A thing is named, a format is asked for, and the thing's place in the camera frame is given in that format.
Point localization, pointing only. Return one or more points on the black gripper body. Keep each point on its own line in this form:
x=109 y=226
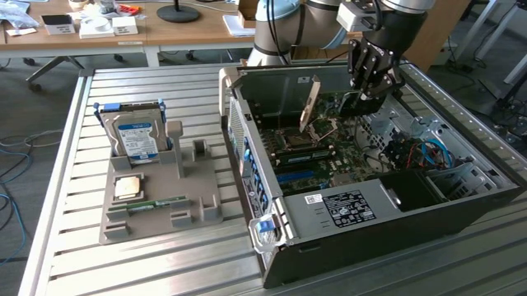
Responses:
x=394 y=27

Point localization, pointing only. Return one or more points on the green GPU with black shroud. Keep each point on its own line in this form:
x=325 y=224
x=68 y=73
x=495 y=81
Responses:
x=361 y=106

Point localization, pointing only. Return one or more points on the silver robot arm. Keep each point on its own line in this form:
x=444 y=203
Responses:
x=280 y=31

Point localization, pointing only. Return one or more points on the wooden cabinet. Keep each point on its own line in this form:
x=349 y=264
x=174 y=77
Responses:
x=440 y=31

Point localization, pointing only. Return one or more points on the perforated metal disk bay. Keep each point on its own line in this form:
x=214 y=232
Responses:
x=382 y=126

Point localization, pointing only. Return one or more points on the metal socket cover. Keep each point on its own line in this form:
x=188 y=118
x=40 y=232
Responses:
x=313 y=134

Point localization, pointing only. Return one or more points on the green motherboard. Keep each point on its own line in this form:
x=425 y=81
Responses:
x=345 y=160

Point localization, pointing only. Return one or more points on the stack of white papers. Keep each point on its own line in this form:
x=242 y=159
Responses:
x=238 y=29

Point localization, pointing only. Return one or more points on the CPU socket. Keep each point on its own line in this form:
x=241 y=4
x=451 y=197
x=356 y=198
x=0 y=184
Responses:
x=293 y=142

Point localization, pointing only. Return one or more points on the small cardboard box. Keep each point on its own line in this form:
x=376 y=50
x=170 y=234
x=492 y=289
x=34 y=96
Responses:
x=246 y=13

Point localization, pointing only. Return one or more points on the RAM stick with label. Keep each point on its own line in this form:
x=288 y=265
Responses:
x=304 y=156

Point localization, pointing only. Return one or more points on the grey chipset heatsink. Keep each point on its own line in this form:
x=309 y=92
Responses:
x=340 y=180

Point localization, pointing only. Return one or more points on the blue expansion slot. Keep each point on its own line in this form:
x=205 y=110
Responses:
x=293 y=177

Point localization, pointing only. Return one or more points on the black round lamp base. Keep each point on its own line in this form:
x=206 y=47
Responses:
x=177 y=14

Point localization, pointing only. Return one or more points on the grey power supply unit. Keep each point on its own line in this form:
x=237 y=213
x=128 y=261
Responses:
x=304 y=216

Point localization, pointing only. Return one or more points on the black open PC case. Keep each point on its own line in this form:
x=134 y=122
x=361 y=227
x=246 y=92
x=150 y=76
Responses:
x=369 y=246

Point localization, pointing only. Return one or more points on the blue case latch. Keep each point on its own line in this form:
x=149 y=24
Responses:
x=264 y=225

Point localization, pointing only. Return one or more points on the plain white box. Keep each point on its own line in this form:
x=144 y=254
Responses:
x=124 y=27

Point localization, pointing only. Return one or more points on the orange plastic part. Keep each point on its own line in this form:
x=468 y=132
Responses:
x=129 y=9

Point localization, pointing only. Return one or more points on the hard disk with blue rails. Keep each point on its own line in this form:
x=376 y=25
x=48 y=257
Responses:
x=130 y=135

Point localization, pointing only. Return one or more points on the grey parts rack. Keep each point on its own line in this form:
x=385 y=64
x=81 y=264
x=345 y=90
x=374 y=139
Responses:
x=164 y=185

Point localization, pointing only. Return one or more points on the white box with round disc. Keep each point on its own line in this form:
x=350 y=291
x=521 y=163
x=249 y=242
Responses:
x=96 y=26

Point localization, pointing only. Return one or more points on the green bare RAM stick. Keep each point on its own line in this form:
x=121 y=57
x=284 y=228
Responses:
x=148 y=204

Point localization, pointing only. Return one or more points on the CPU chip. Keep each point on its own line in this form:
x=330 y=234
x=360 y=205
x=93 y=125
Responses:
x=125 y=187

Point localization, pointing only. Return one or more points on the beige tape roll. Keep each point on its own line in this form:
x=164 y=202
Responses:
x=76 y=3

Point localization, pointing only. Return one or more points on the white box with black lid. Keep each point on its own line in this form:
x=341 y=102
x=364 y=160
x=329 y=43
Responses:
x=57 y=29

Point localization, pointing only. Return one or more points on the paper tag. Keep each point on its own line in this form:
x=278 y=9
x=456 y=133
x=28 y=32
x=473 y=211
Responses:
x=20 y=32

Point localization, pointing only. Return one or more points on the clear plastic bag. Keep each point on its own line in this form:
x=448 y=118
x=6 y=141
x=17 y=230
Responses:
x=16 y=17

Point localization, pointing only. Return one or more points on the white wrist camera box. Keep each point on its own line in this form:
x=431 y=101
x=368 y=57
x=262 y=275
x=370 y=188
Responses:
x=350 y=17

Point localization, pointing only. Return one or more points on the white desk frame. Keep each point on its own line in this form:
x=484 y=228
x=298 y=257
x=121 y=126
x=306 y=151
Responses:
x=516 y=69

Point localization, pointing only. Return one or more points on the grey disk bay bracket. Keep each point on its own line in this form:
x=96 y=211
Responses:
x=468 y=179

